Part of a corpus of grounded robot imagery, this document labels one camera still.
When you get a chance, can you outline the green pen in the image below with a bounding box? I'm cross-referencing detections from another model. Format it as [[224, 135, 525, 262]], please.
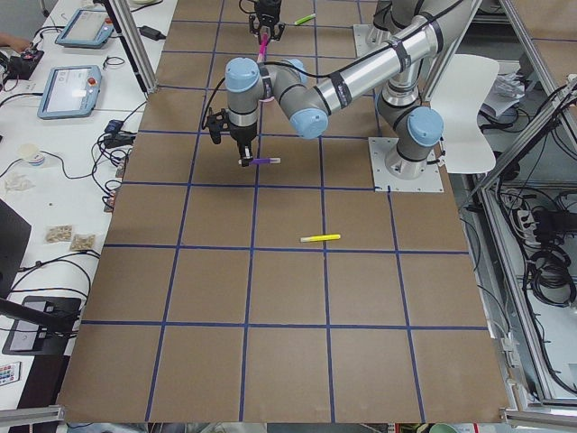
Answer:
[[294, 14, 316, 26]]

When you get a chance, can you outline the white plastic chair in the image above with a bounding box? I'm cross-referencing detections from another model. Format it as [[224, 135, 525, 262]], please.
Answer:
[[430, 54, 499, 174]]

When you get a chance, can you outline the far teach pendant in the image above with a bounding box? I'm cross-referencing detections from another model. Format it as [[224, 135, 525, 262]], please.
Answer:
[[55, 8, 114, 49]]

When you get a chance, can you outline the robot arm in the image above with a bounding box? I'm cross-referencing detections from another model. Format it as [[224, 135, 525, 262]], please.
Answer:
[[238, 0, 392, 45], [221, 1, 473, 180]]

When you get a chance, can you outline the black monitor stand base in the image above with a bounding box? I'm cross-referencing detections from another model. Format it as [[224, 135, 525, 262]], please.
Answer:
[[1, 296, 81, 355]]

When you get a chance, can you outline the black power adapter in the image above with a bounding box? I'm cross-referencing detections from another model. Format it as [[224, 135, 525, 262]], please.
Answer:
[[138, 25, 166, 41]]

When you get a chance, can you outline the teach pendant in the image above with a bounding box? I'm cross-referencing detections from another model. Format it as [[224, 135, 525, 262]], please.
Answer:
[[55, 8, 114, 49], [37, 65, 102, 120]]

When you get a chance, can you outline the purple pen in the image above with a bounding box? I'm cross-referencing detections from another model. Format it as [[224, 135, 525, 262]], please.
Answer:
[[250, 157, 281, 165]]

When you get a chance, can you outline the snack bag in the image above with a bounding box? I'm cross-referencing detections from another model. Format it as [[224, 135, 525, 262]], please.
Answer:
[[69, 234, 97, 252], [44, 225, 73, 244]]

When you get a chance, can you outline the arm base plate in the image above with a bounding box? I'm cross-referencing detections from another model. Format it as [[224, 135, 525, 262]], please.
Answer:
[[368, 137, 444, 193], [353, 24, 385, 58]]

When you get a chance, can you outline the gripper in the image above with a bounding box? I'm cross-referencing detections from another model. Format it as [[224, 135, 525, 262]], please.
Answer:
[[249, 0, 286, 41], [230, 123, 258, 167]]

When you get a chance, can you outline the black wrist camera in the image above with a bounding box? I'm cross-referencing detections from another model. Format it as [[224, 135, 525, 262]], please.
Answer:
[[206, 108, 230, 144]]

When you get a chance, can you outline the near teach pendant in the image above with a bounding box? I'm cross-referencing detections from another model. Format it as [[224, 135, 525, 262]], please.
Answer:
[[37, 65, 102, 120]]

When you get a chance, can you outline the pink pen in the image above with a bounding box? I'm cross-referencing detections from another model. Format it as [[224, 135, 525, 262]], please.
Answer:
[[257, 32, 270, 63]]

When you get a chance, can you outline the small remote control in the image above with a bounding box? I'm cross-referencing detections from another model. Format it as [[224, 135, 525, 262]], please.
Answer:
[[0, 361, 22, 386]]

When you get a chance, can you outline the yellow pen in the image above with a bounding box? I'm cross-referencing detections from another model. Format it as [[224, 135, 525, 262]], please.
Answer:
[[299, 234, 342, 243]]

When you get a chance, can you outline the aluminium frame post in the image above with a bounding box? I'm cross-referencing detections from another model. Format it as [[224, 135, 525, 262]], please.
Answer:
[[102, 0, 158, 95]]

